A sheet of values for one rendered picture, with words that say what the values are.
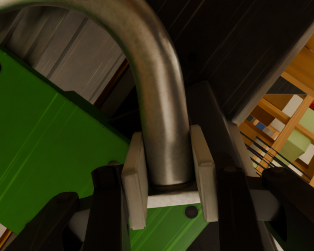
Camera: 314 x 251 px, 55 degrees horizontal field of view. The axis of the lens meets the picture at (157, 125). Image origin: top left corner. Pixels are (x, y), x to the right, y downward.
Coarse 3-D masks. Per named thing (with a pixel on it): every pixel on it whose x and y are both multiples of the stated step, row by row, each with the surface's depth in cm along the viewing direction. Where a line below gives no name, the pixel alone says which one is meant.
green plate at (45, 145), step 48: (0, 48) 22; (0, 96) 22; (48, 96) 22; (0, 144) 23; (48, 144) 22; (96, 144) 22; (0, 192) 23; (48, 192) 23; (144, 240) 23; (192, 240) 23
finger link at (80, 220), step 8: (120, 168) 17; (120, 176) 16; (80, 200) 14; (88, 200) 13; (80, 208) 13; (88, 208) 13; (80, 216) 13; (88, 216) 13; (128, 216) 14; (72, 224) 13; (80, 224) 13; (64, 232) 13; (72, 232) 13; (80, 232) 13; (64, 240) 13; (72, 240) 13; (80, 240) 13
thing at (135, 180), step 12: (132, 144) 18; (132, 156) 16; (144, 156) 18; (132, 168) 14; (144, 168) 17; (132, 180) 14; (144, 180) 17; (132, 192) 14; (144, 192) 16; (132, 204) 14; (144, 204) 15; (132, 216) 14; (144, 216) 14; (132, 228) 14
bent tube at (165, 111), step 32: (0, 0) 18; (32, 0) 18; (64, 0) 18; (96, 0) 17; (128, 0) 17; (128, 32) 17; (160, 32) 17; (160, 64) 17; (160, 96) 17; (160, 128) 18; (160, 160) 18; (192, 160) 19; (160, 192) 18; (192, 192) 18
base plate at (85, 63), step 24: (72, 24) 54; (96, 24) 60; (48, 48) 54; (72, 48) 59; (96, 48) 66; (120, 48) 74; (48, 72) 58; (72, 72) 64; (96, 72) 72; (96, 96) 80
